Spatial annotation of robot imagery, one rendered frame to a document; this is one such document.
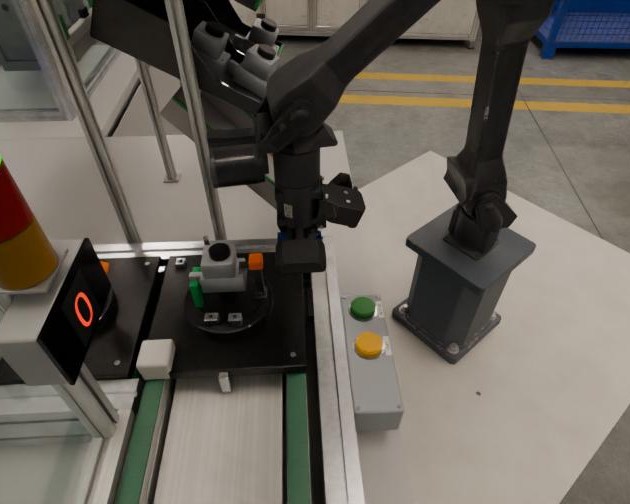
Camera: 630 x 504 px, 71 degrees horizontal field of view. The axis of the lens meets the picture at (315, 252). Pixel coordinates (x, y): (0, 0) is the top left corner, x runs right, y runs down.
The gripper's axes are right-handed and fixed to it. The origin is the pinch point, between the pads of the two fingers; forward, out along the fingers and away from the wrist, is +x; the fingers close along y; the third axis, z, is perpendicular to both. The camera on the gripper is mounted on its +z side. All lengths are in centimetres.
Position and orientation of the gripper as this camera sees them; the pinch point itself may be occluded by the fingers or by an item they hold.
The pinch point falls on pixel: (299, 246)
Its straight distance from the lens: 63.8
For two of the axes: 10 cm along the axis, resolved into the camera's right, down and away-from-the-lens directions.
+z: 10.0, -0.4, 0.4
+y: -0.6, -7.0, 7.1
